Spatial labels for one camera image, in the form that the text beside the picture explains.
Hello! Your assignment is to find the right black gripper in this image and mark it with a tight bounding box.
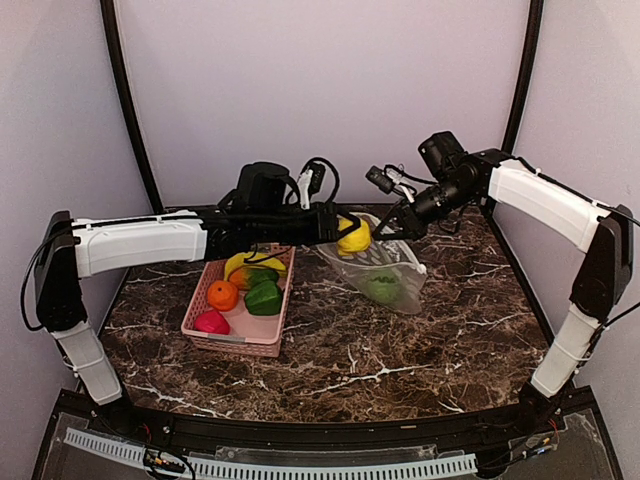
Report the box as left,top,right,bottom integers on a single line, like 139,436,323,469
372,175,476,240

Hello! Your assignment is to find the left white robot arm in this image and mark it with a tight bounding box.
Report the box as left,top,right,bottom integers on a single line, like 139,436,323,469
24,202,360,436

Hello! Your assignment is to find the yellow toy banana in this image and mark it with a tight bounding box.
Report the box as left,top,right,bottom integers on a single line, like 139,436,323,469
224,252,288,280

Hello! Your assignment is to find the black frame post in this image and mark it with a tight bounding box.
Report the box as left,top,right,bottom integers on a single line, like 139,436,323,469
501,0,544,154
100,0,164,213

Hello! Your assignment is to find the green toy watermelon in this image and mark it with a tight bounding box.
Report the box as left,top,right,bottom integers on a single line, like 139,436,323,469
365,273,400,305

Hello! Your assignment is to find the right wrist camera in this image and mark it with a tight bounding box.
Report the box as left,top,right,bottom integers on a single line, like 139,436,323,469
418,131,467,182

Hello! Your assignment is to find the yellow toy lemon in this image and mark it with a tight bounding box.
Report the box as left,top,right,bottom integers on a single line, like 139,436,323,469
336,219,372,257

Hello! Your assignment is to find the right black frame post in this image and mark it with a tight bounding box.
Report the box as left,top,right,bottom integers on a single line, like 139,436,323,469
501,0,544,154

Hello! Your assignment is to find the white slotted cable duct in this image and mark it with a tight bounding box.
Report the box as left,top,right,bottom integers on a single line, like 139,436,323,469
64,427,478,479

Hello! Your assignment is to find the orange toy fruit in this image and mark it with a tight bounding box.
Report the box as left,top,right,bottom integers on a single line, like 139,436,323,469
207,280,239,312

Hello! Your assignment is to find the black front rail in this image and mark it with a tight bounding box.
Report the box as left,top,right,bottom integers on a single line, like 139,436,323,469
47,387,608,465

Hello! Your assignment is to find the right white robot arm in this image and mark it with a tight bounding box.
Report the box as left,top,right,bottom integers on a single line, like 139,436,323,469
373,143,634,434

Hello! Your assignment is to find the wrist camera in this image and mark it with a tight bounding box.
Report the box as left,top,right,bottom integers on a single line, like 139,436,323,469
231,157,339,212
418,131,467,182

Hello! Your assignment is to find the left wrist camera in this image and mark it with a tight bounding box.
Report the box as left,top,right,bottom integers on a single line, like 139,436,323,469
231,157,339,212

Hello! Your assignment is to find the clear dotted zip bag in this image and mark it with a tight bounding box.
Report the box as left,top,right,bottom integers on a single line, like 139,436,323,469
318,240,427,314

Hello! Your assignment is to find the pink plastic basket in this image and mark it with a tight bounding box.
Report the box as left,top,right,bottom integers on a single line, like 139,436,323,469
181,244,296,358

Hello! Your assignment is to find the red toy fruit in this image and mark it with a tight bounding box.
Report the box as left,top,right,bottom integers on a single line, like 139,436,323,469
194,310,231,335

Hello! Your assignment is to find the left black frame post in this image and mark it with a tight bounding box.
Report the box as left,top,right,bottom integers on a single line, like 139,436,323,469
100,0,164,213

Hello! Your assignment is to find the orange green toy mango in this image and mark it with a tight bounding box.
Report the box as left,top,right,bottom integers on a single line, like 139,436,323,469
228,267,253,291

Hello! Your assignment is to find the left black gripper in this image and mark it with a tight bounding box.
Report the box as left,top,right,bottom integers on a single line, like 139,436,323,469
252,201,361,245

